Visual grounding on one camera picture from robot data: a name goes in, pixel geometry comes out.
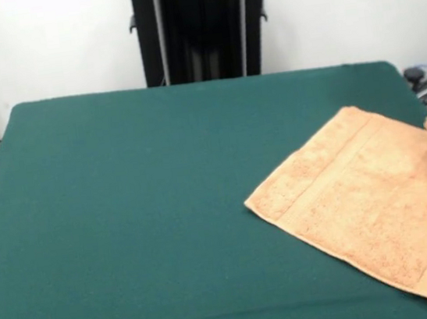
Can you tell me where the dark green table cloth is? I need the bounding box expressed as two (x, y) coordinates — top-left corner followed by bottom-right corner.
(0, 48), (427, 319)

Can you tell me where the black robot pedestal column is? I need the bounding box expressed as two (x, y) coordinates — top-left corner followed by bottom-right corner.
(123, 0), (294, 92)

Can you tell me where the tan terry towel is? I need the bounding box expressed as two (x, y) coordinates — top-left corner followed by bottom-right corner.
(233, 95), (427, 319)

